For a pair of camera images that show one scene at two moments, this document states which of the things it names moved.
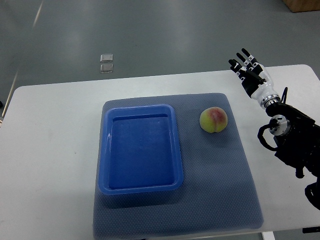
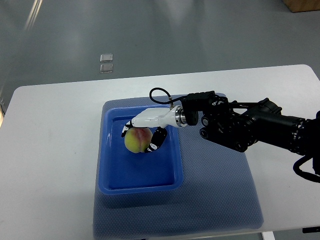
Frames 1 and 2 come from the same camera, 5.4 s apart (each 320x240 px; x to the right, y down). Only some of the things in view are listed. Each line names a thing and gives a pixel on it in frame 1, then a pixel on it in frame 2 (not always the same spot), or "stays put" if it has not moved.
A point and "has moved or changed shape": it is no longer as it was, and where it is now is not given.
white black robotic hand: (255, 78) -> (158, 120)
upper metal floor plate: (106, 57) stays put
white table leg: (268, 235) stays put
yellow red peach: (213, 119) has moved or changed shape
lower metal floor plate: (106, 68) stays put
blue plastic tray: (139, 151) stays put
